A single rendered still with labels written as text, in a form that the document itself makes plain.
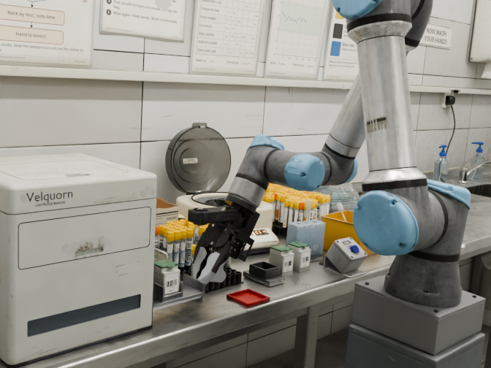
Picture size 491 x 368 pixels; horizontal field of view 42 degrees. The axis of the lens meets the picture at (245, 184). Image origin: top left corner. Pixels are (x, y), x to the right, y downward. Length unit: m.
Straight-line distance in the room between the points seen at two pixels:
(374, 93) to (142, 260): 0.51
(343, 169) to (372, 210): 0.29
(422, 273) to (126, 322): 0.56
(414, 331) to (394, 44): 0.53
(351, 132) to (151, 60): 0.77
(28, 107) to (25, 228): 0.72
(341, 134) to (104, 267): 0.57
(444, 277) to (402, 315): 0.11
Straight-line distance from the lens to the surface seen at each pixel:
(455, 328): 1.31
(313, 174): 1.29
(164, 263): 1.28
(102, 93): 1.83
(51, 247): 1.08
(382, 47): 1.16
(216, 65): 2.07
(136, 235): 1.16
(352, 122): 1.35
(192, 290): 1.33
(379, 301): 1.30
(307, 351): 1.60
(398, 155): 1.14
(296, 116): 2.38
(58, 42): 1.75
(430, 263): 1.26
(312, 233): 1.70
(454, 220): 1.24
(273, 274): 1.52
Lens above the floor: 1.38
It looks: 11 degrees down
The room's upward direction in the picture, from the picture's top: 4 degrees clockwise
